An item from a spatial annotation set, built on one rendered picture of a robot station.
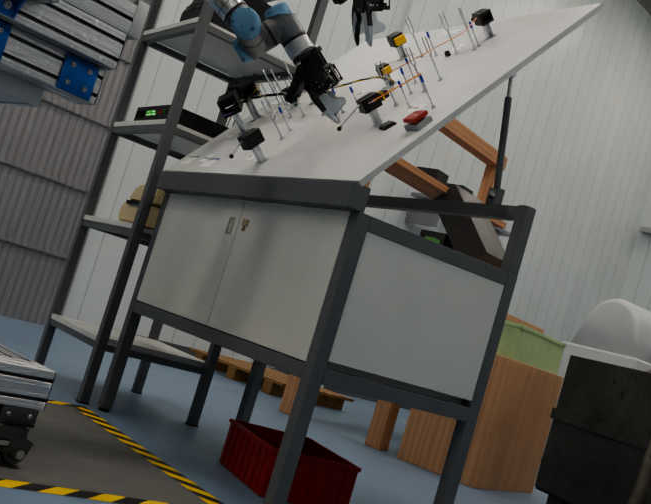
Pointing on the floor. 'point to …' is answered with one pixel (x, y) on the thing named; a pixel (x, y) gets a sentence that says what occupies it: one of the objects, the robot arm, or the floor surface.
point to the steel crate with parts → (599, 434)
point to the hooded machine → (617, 337)
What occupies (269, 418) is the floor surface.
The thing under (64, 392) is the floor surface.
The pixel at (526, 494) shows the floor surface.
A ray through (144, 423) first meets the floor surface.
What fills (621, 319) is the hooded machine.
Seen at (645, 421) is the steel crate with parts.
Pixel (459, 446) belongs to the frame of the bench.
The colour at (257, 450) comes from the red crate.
